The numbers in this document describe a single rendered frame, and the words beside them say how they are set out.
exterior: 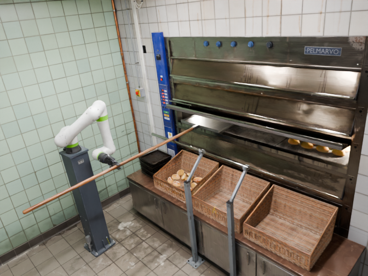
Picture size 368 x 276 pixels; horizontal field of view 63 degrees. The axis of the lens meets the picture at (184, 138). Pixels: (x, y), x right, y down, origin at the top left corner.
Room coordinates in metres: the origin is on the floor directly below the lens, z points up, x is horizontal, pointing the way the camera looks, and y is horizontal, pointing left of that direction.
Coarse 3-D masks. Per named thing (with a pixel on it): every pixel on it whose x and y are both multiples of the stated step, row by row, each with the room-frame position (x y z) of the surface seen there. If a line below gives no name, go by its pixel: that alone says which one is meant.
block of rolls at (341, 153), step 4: (288, 140) 2.35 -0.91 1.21; (292, 140) 2.31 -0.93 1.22; (296, 140) 2.30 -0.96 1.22; (292, 144) 2.31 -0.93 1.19; (296, 144) 2.29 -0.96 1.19; (304, 144) 2.22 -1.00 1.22; (308, 144) 2.21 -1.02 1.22; (312, 144) 2.27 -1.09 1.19; (308, 148) 2.20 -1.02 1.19; (320, 148) 2.13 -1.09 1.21; (324, 148) 2.11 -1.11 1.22; (328, 148) 2.11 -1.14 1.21; (348, 148) 2.07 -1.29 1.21; (324, 152) 2.11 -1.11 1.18; (332, 152) 2.07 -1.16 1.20; (336, 152) 2.04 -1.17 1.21; (340, 152) 2.02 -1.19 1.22; (344, 152) 2.02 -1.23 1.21; (340, 156) 2.02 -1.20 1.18
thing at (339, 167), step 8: (200, 128) 2.91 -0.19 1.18; (224, 136) 2.68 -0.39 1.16; (232, 136) 2.62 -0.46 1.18; (240, 136) 2.60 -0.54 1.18; (248, 144) 2.47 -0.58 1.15; (256, 144) 2.40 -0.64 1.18; (264, 144) 2.38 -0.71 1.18; (272, 152) 2.28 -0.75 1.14; (280, 152) 2.22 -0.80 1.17; (288, 152) 2.18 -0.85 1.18; (296, 152) 2.17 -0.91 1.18; (304, 160) 2.06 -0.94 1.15; (312, 160) 2.02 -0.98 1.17; (320, 160) 1.99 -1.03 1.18; (328, 160) 1.98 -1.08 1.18; (328, 168) 1.93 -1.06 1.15; (336, 168) 1.88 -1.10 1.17; (344, 168) 1.85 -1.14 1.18
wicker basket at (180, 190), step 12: (180, 156) 3.09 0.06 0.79; (192, 156) 2.99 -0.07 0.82; (180, 168) 3.08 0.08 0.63; (204, 168) 2.83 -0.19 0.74; (216, 168) 2.70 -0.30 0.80; (156, 180) 2.78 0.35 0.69; (180, 180) 2.88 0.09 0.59; (192, 180) 2.86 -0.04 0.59; (204, 180) 2.56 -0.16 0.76; (168, 192) 2.65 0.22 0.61; (180, 192) 2.50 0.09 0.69; (192, 192) 2.44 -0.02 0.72; (192, 204) 2.43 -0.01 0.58
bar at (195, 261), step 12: (180, 144) 2.60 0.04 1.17; (216, 156) 2.27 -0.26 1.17; (240, 180) 2.00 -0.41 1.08; (228, 204) 1.89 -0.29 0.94; (192, 216) 2.26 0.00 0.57; (228, 216) 1.90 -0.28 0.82; (192, 228) 2.25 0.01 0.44; (228, 228) 1.90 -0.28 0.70; (192, 240) 2.25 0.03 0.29; (228, 240) 1.91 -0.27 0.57; (192, 252) 2.26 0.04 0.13; (192, 264) 2.22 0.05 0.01
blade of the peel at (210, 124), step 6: (186, 120) 3.17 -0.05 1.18; (192, 120) 3.15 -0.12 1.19; (198, 120) 3.13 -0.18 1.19; (204, 120) 3.11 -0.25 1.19; (210, 120) 3.08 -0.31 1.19; (216, 120) 3.06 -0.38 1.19; (204, 126) 2.88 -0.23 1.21; (210, 126) 2.92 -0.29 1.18; (216, 126) 2.90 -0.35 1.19; (222, 126) 2.88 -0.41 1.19; (228, 126) 2.85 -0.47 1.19; (216, 132) 2.76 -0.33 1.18
